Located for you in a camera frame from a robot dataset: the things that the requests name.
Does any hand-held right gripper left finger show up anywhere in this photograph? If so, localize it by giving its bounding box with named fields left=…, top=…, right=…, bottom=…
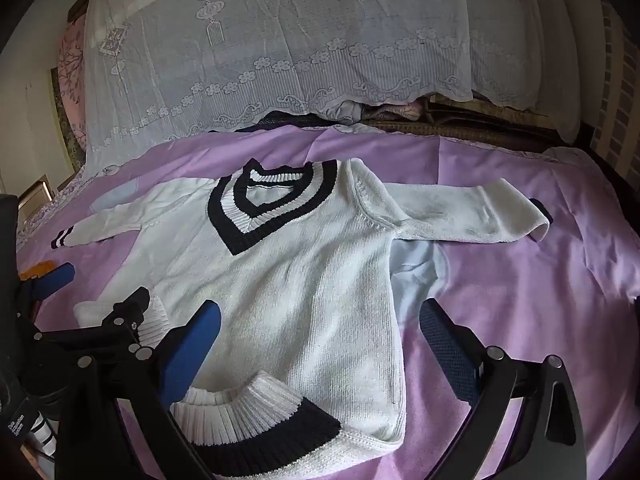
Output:
left=55, top=300, right=222, bottom=480

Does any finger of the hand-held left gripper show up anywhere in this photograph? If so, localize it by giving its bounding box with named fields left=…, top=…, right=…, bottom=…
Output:
left=29, top=286, right=152, bottom=358
left=19, top=262, right=76, bottom=302

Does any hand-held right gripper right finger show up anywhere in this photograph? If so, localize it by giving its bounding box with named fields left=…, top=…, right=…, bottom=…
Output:
left=419, top=299, right=587, bottom=480

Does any white knit sweater navy trim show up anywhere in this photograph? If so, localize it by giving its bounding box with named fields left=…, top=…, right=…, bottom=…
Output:
left=50, top=157, right=553, bottom=463

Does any purple floral print sheet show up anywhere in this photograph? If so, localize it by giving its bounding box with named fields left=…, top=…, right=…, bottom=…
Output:
left=15, top=167, right=93, bottom=253

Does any purple bedsheet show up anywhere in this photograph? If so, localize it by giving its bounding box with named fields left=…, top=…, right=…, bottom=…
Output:
left=15, top=122, right=640, bottom=480

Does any pink floral cloth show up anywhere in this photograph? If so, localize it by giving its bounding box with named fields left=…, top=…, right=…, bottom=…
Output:
left=56, top=22, right=90, bottom=153

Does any brown woven mat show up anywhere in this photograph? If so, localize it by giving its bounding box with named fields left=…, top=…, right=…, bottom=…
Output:
left=425, top=94, right=563, bottom=155

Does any grey crumpled cloth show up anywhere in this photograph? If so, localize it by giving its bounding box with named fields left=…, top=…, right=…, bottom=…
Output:
left=320, top=97, right=381, bottom=125

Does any white lace cover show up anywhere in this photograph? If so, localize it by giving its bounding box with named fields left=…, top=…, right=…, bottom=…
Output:
left=82, top=0, right=581, bottom=171

